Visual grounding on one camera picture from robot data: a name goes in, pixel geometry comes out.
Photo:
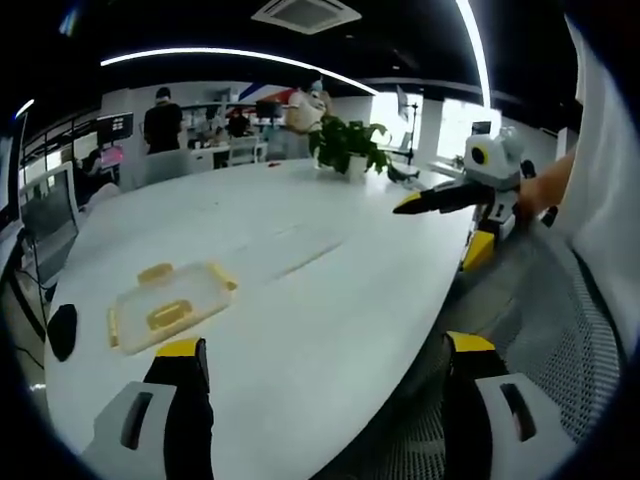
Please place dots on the person's right hand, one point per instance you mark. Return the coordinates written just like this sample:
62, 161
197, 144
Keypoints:
532, 197

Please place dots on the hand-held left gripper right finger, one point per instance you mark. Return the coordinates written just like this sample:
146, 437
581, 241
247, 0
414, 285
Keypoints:
475, 425

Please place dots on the person's white shirt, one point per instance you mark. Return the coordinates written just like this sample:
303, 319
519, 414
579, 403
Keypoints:
605, 175

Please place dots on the dark computer monitor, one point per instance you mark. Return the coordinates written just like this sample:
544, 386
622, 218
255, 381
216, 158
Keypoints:
115, 129

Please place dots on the grey mesh office chair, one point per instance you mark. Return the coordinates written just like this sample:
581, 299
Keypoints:
545, 310

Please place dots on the white framed office chair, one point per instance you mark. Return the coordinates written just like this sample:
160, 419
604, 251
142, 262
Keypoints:
50, 210

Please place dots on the potted green plant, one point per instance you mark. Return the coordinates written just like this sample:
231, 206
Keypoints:
345, 140

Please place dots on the ceiling air vent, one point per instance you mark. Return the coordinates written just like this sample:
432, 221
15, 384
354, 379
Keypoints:
306, 12

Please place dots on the black flat object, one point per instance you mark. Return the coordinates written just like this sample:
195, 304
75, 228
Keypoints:
62, 330

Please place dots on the long ceiling light strip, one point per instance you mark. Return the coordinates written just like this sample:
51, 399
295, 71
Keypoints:
480, 55
225, 52

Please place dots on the clear plastic lid yellow clasps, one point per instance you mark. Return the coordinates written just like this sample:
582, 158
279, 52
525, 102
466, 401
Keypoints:
170, 305

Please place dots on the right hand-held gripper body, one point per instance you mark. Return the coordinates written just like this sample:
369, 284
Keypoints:
495, 160

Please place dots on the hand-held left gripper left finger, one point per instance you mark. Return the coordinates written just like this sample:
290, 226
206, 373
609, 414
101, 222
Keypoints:
150, 425

